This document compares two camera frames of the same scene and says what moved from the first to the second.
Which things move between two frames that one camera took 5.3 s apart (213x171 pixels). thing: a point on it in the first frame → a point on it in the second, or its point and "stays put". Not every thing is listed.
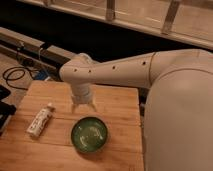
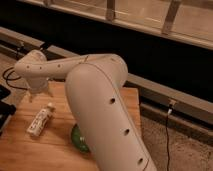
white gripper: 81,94 → 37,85
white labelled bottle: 41,120 stays put
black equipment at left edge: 6,109 stays put
